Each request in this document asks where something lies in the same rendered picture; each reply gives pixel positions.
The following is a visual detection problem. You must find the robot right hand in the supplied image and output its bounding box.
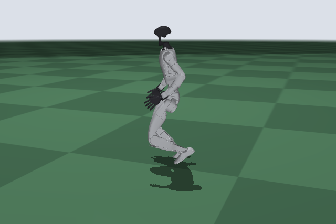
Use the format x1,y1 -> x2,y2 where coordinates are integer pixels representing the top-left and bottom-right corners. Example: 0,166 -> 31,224
147,84 -> 164,99

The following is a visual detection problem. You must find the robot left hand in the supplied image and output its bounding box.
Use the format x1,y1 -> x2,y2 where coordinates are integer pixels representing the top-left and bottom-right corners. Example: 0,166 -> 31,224
145,91 -> 168,111

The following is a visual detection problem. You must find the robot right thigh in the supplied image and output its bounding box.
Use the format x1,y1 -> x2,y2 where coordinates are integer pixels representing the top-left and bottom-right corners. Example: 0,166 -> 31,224
152,99 -> 166,135

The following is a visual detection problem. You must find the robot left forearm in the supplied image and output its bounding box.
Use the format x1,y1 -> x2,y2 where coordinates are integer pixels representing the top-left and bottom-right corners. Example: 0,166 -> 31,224
161,73 -> 184,99

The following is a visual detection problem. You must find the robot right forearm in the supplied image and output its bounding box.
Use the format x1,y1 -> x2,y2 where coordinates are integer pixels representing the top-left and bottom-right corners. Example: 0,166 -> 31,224
158,78 -> 167,90

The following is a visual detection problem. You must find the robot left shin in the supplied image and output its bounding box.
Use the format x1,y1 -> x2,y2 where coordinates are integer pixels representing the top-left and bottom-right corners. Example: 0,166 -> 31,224
149,135 -> 187,153

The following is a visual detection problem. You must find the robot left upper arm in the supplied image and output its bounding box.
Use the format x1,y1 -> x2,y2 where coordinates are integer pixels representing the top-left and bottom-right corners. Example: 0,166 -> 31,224
163,52 -> 186,82

